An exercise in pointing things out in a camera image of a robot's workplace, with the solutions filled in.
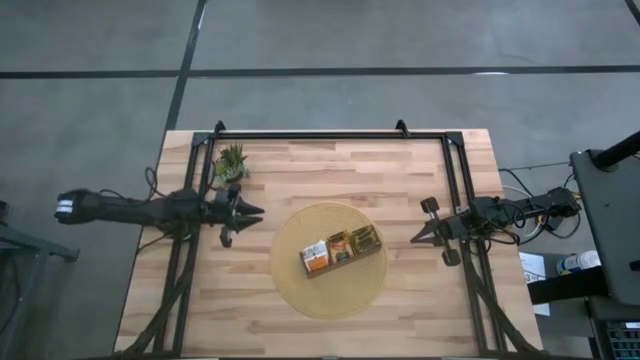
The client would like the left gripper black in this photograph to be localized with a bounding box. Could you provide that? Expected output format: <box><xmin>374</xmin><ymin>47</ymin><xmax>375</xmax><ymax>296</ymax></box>
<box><xmin>201</xmin><ymin>182</ymin><xmax>266</xmax><ymax>249</ymax></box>

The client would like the black keyboard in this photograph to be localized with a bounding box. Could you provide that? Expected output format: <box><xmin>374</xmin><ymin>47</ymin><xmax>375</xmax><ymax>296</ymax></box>
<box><xmin>592</xmin><ymin>319</ymin><xmax>640</xmax><ymax>360</ymax></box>

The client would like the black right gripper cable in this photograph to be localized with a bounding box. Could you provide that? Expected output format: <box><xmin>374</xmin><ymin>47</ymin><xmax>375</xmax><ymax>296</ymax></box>
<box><xmin>467</xmin><ymin>198</ymin><xmax>527</xmax><ymax>247</ymax></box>

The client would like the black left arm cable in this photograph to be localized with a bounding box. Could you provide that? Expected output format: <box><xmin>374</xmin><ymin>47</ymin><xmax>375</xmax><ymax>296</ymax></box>
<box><xmin>98</xmin><ymin>166</ymin><xmax>162</xmax><ymax>202</ymax></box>

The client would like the black floor cable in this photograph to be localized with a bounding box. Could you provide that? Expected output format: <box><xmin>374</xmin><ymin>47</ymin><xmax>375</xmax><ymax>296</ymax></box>
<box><xmin>498</xmin><ymin>160</ymin><xmax>572</xmax><ymax>201</ymax></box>

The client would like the potted green succulent plant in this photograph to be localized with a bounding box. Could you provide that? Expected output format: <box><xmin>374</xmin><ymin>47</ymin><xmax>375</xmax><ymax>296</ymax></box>
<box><xmin>211</xmin><ymin>143</ymin><xmax>252</xmax><ymax>185</ymax></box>

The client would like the round woven beige placemat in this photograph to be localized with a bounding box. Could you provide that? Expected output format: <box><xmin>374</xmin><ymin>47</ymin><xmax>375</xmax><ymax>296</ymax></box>
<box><xmin>269</xmin><ymin>201</ymin><xmax>389</xmax><ymax>321</ymax></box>

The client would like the white bottle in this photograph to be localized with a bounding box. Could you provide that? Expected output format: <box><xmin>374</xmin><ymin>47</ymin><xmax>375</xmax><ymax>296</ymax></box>
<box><xmin>556</xmin><ymin>250</ymin><xmax>603</xmax><ymax>277</ymax></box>

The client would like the white paper sheet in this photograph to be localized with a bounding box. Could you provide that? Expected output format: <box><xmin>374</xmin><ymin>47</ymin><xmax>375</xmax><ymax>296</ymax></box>
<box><xmin>518</xmin><ymin>251</ymin><xmax>552</xmax><ymax>318</ymax></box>

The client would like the black aluminium table frame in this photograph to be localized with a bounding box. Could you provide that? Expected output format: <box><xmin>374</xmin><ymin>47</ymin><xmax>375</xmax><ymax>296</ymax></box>
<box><xmin>113</xmin><ymin>128</ymin><xmax>544</xmax><ymax>360</ymax></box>

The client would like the brown wooden tea box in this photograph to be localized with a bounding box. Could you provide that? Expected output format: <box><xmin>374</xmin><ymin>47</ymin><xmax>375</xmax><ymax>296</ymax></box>
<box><xmin>299</xmin><ymin>223</ymin><xmax>384</xmax><ymax>280</ymax></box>

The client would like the grey metal stand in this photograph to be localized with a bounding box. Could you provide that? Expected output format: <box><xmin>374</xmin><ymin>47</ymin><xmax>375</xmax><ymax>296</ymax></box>
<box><xmin>0</xmin><ymin>199</ymin><xmax>81</xmax><ymax>360</ymax></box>

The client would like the white floor cable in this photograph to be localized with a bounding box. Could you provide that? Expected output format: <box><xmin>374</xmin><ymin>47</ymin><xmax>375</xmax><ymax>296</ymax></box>
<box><xmin>501</xmin><ymin>184</ymin><xmax>544</xmax><ymax>239</ymax></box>

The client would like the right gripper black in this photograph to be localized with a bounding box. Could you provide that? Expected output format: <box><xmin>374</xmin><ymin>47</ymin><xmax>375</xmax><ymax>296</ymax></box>
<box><xmin>409</xmin><ymin>196</ymin><xmax>472</xmax><ymax>268</ymax></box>

